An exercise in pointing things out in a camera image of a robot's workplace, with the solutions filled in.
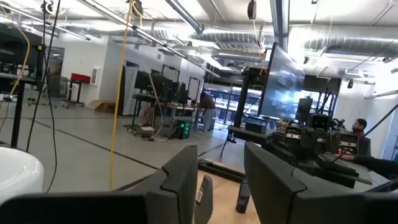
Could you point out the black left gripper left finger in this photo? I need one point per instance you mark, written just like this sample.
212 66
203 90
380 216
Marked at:
93 208

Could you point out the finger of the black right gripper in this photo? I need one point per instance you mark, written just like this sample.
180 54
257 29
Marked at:
342 180
337 164

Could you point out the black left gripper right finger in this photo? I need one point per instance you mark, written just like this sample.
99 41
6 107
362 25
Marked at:
280 202

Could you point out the dark blue toiletry tube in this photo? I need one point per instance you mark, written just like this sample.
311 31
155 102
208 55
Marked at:
242 199

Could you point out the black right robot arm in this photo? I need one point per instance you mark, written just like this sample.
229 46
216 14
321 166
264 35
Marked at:
281 154

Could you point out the person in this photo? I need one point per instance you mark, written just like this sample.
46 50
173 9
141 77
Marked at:
206 105
362 143

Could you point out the large black display screen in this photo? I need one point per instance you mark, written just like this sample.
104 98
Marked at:
280 87

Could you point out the small grey toiletry bottle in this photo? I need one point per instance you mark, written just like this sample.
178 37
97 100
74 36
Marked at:
205 202

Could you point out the black display stand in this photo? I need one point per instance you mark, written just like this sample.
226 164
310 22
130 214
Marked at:
242 99

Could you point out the white wipes canister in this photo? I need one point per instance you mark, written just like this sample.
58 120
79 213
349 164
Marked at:
15 171

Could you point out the brown cardboard box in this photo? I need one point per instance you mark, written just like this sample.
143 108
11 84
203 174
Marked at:
102 106

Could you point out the computer tower green lights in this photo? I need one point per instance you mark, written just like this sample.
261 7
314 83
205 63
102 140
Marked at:
182 129

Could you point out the red topped cart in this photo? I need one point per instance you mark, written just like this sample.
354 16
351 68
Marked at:
80 77

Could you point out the black equipment rack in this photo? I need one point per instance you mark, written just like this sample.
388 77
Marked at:
18 56

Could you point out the black aluminium table frame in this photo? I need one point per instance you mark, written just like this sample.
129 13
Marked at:
220 171

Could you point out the silver ventilation duct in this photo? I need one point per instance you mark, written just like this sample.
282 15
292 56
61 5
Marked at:
342 40

